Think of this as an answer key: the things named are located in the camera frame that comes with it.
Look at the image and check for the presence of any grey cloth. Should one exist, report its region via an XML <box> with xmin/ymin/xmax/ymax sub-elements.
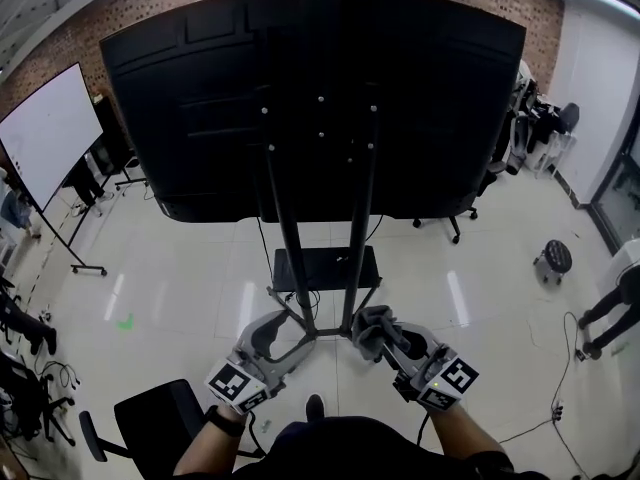
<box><xmin>351</xmin><ymin>305</ymin><xmax>404</xmax><ymax>364</ymax></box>

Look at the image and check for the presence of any person's left black shoe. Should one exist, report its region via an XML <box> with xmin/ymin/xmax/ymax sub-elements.
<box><xmin>305</xmin><ymin>393</ymin><xmax>326</xmax><ymax>424</ymax></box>

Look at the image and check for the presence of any whiteboard on rolling stand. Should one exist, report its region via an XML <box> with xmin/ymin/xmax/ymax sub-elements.
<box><xmin>0</xmin><ymin>61</ymin><xmax>109</xmax><ymax>278</ymax></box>

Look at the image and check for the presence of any black round wheeled stool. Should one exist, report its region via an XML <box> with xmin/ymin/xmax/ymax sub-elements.
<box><xmin>533</xmin><ymin>239</ymin><xmax>573</xmax><ymax>285</ymax></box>

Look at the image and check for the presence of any person's black shirt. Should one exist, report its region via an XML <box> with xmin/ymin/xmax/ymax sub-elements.
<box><xmin>232</xmin><ymin>415</ymin><xmax>519</xmax><ymax>480</ymax></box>

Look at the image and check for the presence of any black display on rolling stand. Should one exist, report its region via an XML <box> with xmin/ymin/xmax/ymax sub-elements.
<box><xmin>91</xmin><ymin>95</ymin><xmax>151</xmax><ymax>192</ymax></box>

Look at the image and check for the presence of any white grey hanging gear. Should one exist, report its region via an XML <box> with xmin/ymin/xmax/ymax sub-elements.
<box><xmin>504</xmin><ymin>60</ymin><xmax>539</xmax><ymax>175</ymax></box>

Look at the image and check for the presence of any black TV stand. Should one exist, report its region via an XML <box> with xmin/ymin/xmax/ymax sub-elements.
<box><xmin>257</xmin><ymin>0</ymin><xmax>396</xmax><ymax>369</ymax></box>

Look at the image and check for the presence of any person's left forearm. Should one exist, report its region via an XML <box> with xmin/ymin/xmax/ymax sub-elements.
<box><xmin>172</xmin><ymin>403</ymin><xmax>250</xmax><ymax>480</ymax></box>

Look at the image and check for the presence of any dark framed glass door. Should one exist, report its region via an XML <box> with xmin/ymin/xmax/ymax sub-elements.
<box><xmin>589</xmin><ymin>117</ymin><xmax>640</xmax><ymax>257</ymax></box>

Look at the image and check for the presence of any large black television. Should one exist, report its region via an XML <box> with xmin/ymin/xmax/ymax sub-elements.
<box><xmin>99</xmin><ymin>0</ymin><xmax>527</xmax><ymax>224</ymax></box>

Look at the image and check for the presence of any black armrest office chair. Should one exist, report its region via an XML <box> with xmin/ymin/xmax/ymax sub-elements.
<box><xmin>78</xmin><ymin>378</ymin><xmax>267</xmax><ymax>469</ymax></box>

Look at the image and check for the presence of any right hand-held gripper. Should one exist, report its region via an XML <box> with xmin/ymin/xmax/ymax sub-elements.
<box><xmin>380</xmin><ymin>323</ymin><xmax>480</xmax><ymax>412</ymax></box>

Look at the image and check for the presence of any black floor cable bundle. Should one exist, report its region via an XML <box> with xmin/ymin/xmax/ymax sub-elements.
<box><xmin>42</xmin><ymin>360</ymin><xmax>81</xmax><ymax>389</ymax></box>

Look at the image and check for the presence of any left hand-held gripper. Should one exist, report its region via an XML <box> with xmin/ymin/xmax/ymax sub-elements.
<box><xmin>203</xmin><ymin>312</ymin><xmax>317</xmax><ymax>415</ymax></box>

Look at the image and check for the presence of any black floor cable with plug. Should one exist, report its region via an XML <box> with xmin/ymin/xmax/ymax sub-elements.
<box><xmin>497</xmin><ymin>310</ymin><xmax>601</xmax><ymax>480</ymax></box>

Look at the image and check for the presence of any black wristband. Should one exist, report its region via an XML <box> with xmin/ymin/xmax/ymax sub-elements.
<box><xmin>203</xmin><ymin>405</ymin><xmax>246</xmax><ymax>438</ymax></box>

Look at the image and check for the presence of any white cabinet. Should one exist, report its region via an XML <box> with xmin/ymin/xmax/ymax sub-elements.
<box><xmin>607</xmin><ymin>237</ymin><xmax>640</xmax><ymax>319</ymax></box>

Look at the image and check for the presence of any person's right forearm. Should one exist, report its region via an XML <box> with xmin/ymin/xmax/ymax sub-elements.
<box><xmin>428</xmin><ymin>402</ymin><xmax>506</xmax><ymax>457</ymax></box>

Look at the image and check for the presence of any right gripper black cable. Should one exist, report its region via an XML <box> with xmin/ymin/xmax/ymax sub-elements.
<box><xmin>414</xmin><ymin>410</ymin><xmax>434</xmax><ymax>454</ymax></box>

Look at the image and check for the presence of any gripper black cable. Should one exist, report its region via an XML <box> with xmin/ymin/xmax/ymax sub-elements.
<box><xmin>414</xmin><ymin>410</ymin><xmax>434</xmax><ymax>454</ymax></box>
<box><xmin>244</xmin><ymin>410</ymin><xmax>269</xmax><ymax>457</ymax></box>

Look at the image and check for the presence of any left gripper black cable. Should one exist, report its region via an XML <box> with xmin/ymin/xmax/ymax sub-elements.
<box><xmin>244</xmin><ymin>410</ymin><xmax>269</xmax><ymax>457</ymax></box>

